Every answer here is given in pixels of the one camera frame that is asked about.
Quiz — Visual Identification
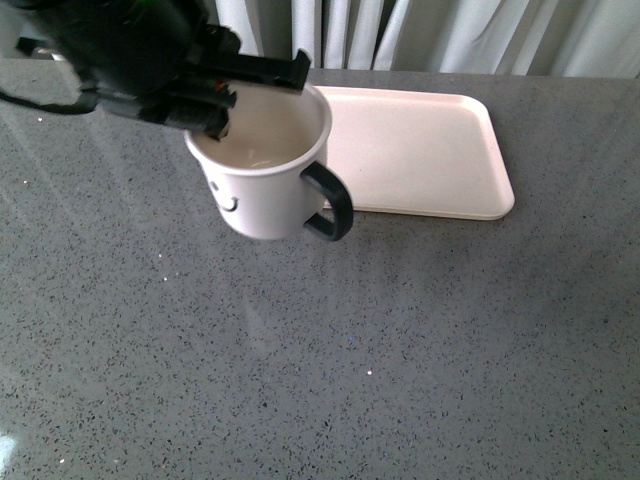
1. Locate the white smiley mug black handle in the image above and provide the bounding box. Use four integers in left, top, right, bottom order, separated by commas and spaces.
184, 83, 354, 241

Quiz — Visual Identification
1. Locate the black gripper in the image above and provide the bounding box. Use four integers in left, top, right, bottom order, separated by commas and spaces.
29, 1, 311, 140

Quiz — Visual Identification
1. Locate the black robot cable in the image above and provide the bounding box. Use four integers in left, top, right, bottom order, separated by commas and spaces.
0, 84, 99, 115

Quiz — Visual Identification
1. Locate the white pleated curtain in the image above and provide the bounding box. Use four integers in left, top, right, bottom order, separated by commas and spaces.
205, 0, 639, 79

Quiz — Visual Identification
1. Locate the cream rectangular tray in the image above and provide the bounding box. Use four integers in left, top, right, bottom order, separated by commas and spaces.
320, 86, 515, 220

